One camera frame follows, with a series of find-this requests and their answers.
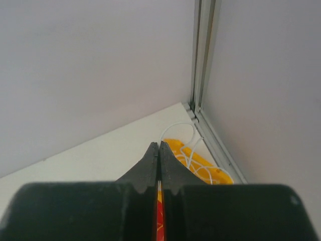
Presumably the right aluminium frame post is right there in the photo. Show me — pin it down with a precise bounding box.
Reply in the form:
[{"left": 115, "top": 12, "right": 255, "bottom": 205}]
[{"left": 184, "top": 1, "right": 248, "bottom": 184}]

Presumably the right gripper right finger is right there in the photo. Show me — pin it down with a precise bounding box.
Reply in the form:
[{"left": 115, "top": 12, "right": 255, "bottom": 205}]
[{"left": 159, "top": 141, "right": 206, "bottom": 195}]

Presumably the red plastic bin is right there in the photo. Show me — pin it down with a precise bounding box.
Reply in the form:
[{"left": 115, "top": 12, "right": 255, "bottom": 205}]
[{"left": 155, "top": 180, "right": 166, "bottom": 241}]

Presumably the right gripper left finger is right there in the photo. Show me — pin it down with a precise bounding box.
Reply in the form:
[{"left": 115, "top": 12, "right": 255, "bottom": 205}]
[{"left": 115, "top": 142, "right": 158, "bottom": 193}]

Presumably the yellow plastic bin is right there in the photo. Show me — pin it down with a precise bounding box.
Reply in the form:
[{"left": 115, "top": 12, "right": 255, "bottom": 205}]
[{"left": 164, "top": 138, "right": 235, "bottom": 185}]

